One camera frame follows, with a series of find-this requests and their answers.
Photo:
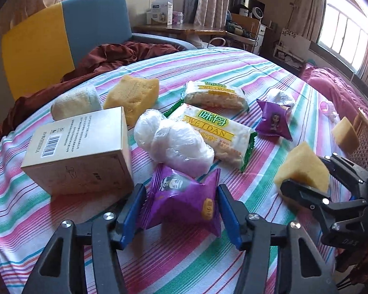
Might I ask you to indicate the purple snack packet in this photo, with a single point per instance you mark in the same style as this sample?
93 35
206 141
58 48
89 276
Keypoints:
273 121
184 202

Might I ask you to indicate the person's right forearm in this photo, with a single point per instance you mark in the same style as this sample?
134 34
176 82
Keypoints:
362 266

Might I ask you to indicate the black coffee machine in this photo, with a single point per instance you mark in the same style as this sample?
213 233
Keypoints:
242 3

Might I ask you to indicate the white plastic-wrapped bundle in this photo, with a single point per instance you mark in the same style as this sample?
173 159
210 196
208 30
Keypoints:
171 144

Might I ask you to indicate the round grey appliance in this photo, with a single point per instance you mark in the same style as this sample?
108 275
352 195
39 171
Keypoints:
257 13

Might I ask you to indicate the yellow blue padded headboard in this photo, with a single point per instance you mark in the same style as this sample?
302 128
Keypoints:
95 21

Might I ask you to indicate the white flower-print box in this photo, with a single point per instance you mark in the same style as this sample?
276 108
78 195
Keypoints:
293 41

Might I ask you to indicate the rolled cream towel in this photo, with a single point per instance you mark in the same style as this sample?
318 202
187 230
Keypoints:
73 104

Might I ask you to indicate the floral beige curtain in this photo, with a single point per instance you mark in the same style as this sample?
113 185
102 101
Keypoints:
211 0

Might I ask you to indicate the maroon blanket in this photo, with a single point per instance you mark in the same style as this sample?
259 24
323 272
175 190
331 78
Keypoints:
110 55

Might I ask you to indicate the purple jar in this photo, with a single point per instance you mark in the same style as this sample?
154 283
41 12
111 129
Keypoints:
178 17

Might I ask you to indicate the white green cracker packet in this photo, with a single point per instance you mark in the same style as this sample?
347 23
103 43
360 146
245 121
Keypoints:
214 96
220 134

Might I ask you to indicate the wooden desk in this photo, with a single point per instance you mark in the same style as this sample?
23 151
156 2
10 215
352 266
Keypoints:
178 30

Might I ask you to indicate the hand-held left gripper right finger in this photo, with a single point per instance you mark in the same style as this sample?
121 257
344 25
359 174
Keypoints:
228 217

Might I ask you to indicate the pink blanket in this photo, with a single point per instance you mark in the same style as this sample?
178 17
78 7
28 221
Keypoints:
334 85

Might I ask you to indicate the small pink plastic object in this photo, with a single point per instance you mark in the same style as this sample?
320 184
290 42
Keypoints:
326 107

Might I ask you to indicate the small white product box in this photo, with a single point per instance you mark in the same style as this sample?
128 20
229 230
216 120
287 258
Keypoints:
151 18

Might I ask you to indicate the brown woven panel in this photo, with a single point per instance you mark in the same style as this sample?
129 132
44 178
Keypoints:
365 134

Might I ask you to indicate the white cardboard box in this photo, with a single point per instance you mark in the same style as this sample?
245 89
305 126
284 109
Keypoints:
76 159

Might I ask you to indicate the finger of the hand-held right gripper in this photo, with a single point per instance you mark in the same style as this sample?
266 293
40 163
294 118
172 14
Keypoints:
306 196
345 168

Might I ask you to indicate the small yellow sponge piece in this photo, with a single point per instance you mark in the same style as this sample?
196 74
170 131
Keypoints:
345 134

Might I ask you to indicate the large yellow sponge block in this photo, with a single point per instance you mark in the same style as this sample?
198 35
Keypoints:
132 98

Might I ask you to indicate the clear plastic wrapper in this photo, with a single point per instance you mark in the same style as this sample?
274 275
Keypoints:
282 98

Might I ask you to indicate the striped bed sheet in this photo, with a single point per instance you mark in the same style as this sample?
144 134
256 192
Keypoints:
263 67

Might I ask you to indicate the yellow sponge wedge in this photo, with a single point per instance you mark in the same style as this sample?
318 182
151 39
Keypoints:
300 165

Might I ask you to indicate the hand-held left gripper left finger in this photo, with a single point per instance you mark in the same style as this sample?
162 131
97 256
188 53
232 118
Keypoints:
132 217

